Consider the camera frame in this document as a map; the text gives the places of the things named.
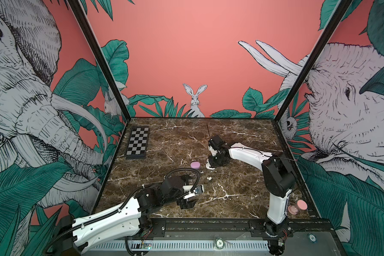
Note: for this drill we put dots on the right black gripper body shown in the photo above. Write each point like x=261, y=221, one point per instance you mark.
x=216, y=160

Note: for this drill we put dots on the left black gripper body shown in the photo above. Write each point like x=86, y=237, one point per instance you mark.
x=180, y=198

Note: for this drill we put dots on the white earbuds charging case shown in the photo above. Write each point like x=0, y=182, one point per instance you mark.
x=209, y=167

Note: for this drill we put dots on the purple earbuds charging case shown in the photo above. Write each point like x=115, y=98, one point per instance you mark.
x=196, y=165

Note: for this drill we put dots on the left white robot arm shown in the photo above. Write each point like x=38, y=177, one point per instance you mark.
x=130, y=218

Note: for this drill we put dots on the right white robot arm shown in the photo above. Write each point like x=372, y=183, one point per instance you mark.
x=278, y=175

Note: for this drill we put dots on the pink open round case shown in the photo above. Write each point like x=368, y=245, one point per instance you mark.
x=300, y=205

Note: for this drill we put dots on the black white checkerboard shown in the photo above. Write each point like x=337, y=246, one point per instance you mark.
x=137, y=144

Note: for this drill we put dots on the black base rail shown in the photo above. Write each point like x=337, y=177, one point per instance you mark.
x=213, y=228

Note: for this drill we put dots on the white slotted cable duct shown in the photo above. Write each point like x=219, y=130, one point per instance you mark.
x=197, y=245

